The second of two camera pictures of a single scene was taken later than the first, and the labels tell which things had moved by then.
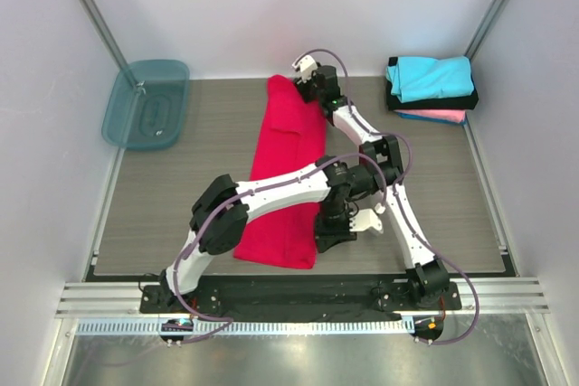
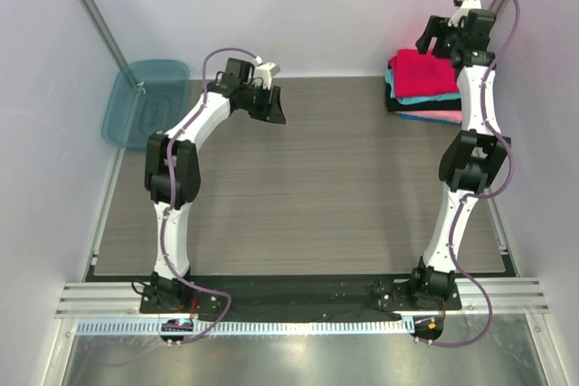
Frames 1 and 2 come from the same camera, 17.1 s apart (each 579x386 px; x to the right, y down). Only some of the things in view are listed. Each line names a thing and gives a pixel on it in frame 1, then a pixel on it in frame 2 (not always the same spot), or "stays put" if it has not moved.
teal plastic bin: x=147 y=105 stays put
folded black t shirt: x=393 y=103 stays put
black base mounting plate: x=265 y=296 stays put
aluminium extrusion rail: x=123 y=298 stays put
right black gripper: x=304 y=88 to x=434 y=31
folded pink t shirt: x=453 y=116 stays put
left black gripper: x=327 y=238 to x=271 y=112
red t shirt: x=289 y=140 to x=422 y=74
